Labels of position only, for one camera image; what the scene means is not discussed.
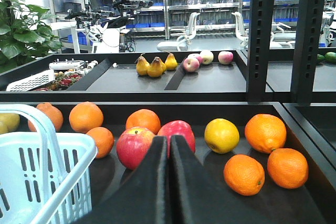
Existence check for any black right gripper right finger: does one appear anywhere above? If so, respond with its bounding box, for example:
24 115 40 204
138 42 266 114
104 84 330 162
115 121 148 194
170 135 325 223

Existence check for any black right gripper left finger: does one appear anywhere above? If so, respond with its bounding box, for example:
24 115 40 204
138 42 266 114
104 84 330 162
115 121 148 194
75 136 167 223

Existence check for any light blue plastic basket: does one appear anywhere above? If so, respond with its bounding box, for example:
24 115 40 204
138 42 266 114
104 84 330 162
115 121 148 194
1 104 97 223

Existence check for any orange behind apples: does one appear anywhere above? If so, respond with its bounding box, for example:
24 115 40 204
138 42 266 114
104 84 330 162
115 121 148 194
125 109 161 134

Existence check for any small orange left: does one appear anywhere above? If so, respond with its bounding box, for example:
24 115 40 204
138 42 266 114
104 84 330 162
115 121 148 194
223 154 265 196

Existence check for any small orange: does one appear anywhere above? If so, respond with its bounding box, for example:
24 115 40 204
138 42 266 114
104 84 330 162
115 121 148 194
267 148 309 189
86 127 114 159
223 154 265 196

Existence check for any pink red apple left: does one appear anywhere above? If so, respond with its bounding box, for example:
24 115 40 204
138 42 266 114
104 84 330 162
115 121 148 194
116 126 155 170

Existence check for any yellow orange fruit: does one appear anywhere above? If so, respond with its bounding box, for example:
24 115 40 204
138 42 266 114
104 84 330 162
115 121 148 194
204 118 240 154

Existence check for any small orange middle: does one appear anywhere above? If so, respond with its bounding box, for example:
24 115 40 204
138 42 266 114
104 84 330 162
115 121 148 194
86 127 114 159

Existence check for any red apple right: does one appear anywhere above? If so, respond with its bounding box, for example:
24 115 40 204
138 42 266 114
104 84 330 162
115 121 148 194
157 120 195 157

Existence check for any knobbed orange right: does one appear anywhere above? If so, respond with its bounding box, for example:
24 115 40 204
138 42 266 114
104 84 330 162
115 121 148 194
245 114 287 154

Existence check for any small orange right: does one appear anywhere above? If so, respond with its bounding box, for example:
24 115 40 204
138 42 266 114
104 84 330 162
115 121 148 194
267 148 309 189

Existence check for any large orange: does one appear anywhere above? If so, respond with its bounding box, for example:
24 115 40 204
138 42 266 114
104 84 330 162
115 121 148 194
69 101 104 133

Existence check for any black wooden produce stand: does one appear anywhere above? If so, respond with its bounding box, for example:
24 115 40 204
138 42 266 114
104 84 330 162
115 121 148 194
90 101 335 223

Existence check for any orange with knob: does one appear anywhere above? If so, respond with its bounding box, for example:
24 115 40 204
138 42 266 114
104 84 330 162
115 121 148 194
36 102 64 132

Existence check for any brown pear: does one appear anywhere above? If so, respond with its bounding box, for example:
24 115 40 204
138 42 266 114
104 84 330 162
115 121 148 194
147 58 163 78

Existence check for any pink apple on shelf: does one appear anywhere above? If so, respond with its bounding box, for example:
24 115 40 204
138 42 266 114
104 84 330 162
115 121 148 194
183 57 200 72

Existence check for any white device box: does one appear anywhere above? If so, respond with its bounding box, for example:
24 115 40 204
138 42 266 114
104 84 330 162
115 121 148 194
49 60 86 70

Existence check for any yellow pear front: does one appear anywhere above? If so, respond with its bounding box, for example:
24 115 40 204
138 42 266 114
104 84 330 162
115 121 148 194
1 113 20 132

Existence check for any white perforated tray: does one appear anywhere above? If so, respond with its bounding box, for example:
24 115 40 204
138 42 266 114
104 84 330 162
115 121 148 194
6 69 55 92

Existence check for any green avocado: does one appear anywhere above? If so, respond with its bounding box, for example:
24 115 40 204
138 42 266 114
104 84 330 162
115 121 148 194
324 52 336 64

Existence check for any green potted plant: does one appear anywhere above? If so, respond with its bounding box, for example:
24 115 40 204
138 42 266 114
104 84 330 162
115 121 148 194
1 0 62 73

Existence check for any black shelf upright post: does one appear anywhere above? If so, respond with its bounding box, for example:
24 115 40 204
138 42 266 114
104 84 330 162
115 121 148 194
246 0 274 102

